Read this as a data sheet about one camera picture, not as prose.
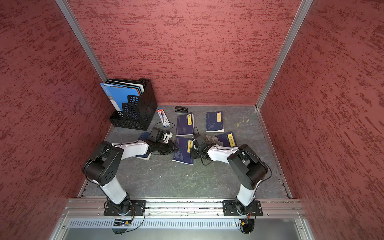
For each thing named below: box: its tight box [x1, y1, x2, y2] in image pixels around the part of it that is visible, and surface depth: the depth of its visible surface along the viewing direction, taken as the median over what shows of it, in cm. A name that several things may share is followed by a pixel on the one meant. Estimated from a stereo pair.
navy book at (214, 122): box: [205, 111, 224, 133], surface depth 111 cm
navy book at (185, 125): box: [176, 112, 195, 137], surface depth 108 cm
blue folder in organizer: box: [100, 83, 141, 112], surface depth 91 cm
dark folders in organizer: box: [104, 78, 145, 96], surface depth 92 cm
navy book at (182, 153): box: [172, 136, 194, 165], surface depth 94 cm
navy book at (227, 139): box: [217, 131, 238, 148], surface depth 101 cm
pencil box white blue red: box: [156, 108, 171, 128], surface depth 113 cm
